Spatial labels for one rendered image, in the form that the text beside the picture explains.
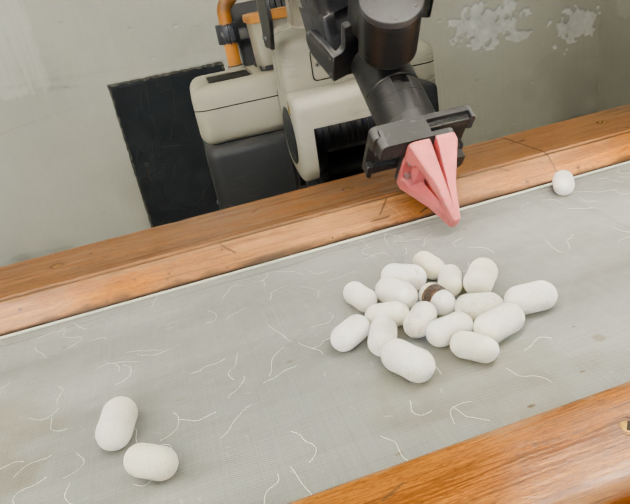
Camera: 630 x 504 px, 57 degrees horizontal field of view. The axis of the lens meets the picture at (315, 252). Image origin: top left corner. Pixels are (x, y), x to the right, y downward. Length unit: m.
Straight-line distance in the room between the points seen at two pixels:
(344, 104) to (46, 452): 0.75
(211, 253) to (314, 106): 0.49
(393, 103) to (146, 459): 0.38
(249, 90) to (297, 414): 0.98
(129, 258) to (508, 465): 0.40
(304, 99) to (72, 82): 1.56
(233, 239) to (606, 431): 0.37
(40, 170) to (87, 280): 1.98
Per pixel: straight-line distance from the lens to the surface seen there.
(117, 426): 0.37
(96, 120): 2.46
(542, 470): 0.28
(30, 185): 2.56
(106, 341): 0.50
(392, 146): 0.53
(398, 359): 0.36
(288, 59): 1.01
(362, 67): 0.61
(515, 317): 0.39
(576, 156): 0.68
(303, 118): 0.99
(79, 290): 0.57
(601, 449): 0.30
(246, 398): 0.38
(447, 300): 0.42
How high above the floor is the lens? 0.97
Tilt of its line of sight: 25 degrees down
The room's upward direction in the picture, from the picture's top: 11 degrees counter-clockwise
